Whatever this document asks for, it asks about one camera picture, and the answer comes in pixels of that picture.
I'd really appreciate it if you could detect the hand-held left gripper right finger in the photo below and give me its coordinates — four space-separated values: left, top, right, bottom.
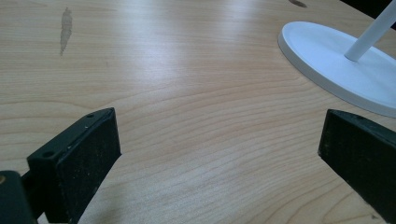
318 108 396 224

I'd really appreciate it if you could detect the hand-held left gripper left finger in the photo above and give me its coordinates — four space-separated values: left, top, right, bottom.
27 107 121 224

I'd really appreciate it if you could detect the white utensil rack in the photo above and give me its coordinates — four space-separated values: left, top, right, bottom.
277 0 396 119

